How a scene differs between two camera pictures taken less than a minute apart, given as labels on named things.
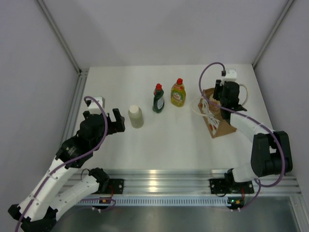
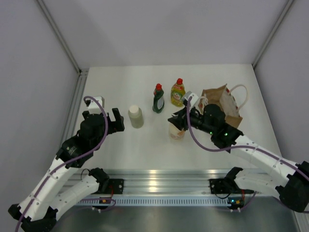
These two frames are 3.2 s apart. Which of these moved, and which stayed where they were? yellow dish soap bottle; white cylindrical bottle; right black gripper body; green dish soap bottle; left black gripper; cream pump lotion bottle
Moved: right black gripper body; cream pump lotion bottle
Stayed: green dish soap bottle; yellow dish soap bottle; white cylindrical bottle; left black gripper
